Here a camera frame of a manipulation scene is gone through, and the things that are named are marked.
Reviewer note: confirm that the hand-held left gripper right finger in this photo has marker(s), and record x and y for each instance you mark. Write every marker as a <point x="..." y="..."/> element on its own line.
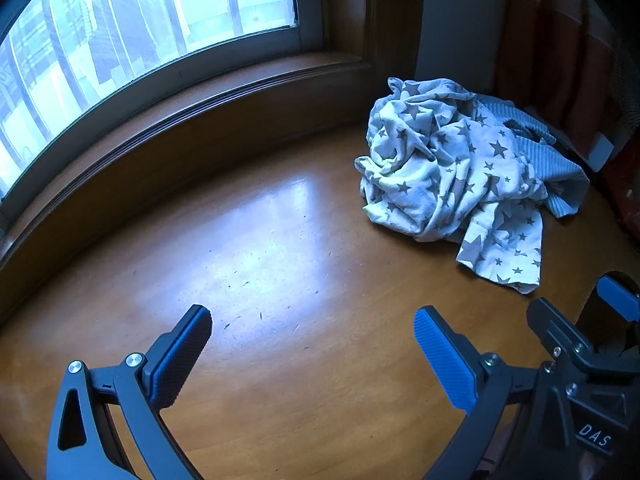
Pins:
<point x="445" y="360"/>

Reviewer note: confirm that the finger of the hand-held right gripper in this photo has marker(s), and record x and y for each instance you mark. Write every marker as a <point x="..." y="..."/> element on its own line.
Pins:
<point x="555" y="325"/>
<point x="615" y="295"/>

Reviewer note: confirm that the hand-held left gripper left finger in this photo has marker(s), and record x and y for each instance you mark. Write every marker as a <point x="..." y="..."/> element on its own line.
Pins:
<point x="180" y="355"/>

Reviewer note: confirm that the small white box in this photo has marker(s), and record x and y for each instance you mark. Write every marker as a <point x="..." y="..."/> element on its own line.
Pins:
<point x="601" y="152"/>

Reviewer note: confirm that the blue striped garment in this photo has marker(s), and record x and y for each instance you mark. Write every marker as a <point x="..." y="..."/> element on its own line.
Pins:
<point x="550" y="165"/>

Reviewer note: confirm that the wooden window sill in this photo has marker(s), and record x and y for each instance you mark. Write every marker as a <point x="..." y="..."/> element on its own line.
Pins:
<point x="200" y="125"/>

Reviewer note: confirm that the red patterned curtain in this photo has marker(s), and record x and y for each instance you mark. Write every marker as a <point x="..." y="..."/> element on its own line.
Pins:
<point x="550" y="35"/>

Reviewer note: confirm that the window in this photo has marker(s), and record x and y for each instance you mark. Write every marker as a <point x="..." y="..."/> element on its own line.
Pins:
<point x="125" y="35"/>

